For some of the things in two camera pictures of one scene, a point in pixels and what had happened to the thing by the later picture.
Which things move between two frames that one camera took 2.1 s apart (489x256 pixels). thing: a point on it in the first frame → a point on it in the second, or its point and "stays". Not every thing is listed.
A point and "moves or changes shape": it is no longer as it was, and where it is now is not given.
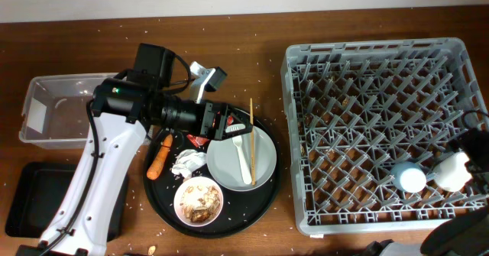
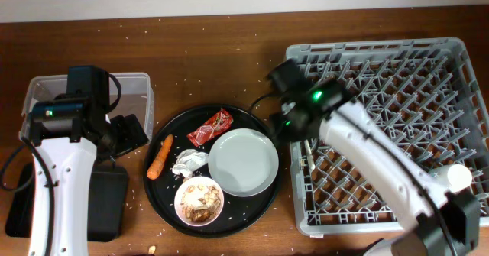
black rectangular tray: x=37 y=188 stays
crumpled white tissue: x=186 y=160 stays
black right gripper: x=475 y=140 → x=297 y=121
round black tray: x=196 y=186 stays
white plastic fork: x=246 y=173 → x=309 y=155
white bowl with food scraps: x=198 y=202 stays
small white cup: x=451 y=173 moves or changes shape
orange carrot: x=157 y=165 stays
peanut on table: x=151 y=250 stays
